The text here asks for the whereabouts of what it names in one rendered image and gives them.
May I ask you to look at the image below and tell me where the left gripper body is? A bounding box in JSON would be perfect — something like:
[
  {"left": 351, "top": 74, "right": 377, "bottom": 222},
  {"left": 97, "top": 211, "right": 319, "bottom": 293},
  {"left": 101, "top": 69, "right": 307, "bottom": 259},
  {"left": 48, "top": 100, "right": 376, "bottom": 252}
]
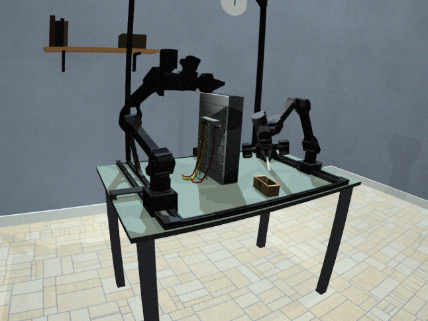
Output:
[{"left": 242, "top": 139, "right": 289, "bottom": 159}]

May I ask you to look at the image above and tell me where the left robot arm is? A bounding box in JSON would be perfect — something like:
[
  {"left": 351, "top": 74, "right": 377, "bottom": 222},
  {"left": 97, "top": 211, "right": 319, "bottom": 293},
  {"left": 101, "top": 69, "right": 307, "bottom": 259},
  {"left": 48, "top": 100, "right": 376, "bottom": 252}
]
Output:
[{"left": 251, "top": 97, "right": 321, "bottom": 164}]

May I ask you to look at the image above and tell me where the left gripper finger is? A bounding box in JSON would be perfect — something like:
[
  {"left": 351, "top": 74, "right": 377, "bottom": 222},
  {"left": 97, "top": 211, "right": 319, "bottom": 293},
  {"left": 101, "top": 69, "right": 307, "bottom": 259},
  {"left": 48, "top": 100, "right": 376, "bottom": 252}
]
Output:
[
  {"left": 256, "top": 145, "right": 267, "bottom": 162},
  {"left": 268, "top": 144, "right": 276, "bottom": 162}
]

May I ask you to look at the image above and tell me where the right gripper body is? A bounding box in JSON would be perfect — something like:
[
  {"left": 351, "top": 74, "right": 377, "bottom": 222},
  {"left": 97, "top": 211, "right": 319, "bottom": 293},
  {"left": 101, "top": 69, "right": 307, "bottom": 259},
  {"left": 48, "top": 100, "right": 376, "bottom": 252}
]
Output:
[{"left": 177, "top": 73, "right": 213, "bottom": 94}]

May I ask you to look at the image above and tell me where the open tan cardboard box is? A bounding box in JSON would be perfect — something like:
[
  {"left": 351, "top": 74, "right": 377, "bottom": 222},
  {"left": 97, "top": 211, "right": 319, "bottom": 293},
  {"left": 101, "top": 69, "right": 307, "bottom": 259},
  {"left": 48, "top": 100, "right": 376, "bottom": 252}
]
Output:
[{"left": 253, "top": 175, "right": 280, "bottom": 198}]

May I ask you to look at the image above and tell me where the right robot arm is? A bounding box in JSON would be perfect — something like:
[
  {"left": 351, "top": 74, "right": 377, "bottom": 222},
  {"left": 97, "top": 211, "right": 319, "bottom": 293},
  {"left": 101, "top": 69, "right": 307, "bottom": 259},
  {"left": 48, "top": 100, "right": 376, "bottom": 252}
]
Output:
[{"left": 119, "top": 49, "right": 201, "bottom": 194}]

